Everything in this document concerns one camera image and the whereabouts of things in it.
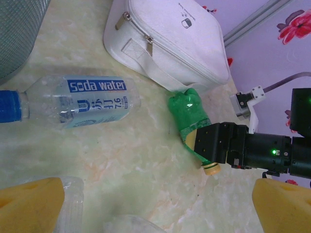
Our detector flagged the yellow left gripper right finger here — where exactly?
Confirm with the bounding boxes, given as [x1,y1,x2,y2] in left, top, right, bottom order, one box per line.
[252,178,311,233]

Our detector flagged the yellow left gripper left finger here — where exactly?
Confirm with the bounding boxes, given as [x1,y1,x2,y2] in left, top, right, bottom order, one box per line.
[0,177,66,233]

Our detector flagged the green plastic bottle yellow cap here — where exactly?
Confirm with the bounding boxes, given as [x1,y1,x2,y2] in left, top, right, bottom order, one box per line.
[167,87,222,177]

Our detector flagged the blue label water bottle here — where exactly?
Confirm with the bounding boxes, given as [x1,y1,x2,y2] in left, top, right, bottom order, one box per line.
[55,176,85,233]

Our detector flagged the soda water bottle blue cap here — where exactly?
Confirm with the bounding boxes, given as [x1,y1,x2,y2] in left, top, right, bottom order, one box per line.
[0,74,142,130]

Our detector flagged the green translucent trash bin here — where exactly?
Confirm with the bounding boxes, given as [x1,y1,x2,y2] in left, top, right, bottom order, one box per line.
[0,0,51,85]

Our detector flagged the white zip case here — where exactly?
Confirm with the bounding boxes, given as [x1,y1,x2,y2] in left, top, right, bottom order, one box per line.
[103,0,231,94]

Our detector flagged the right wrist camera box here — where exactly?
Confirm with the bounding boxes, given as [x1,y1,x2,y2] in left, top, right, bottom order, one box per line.
[229,84,267,134]

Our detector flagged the grey right arm cable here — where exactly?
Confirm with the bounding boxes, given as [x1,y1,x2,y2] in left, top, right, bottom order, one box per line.
[263,71,311,93]

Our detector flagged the aluminium frame post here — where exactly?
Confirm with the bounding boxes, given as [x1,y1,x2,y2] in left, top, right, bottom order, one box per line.
[223,0,296,47]

